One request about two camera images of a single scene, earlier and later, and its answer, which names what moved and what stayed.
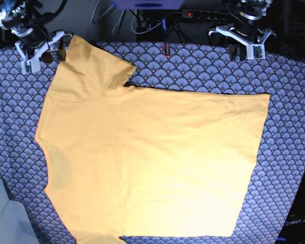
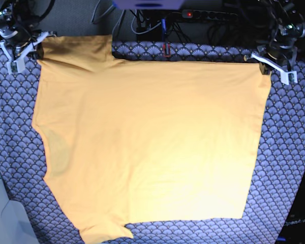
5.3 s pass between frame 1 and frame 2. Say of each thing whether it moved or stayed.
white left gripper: moved
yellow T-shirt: moved
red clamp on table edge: stayed
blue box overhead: stayed
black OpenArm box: stayed
